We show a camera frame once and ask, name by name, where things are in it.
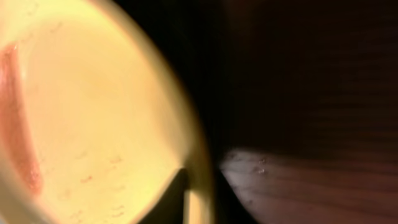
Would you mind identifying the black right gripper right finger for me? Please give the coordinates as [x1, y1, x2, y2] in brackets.
[215, 170, 257, 224]

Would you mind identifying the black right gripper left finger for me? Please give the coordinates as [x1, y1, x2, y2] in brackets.
[139, 169, 188, 224]

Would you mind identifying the yellow plate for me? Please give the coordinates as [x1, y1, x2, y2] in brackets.
[1, 1, 216, 223]

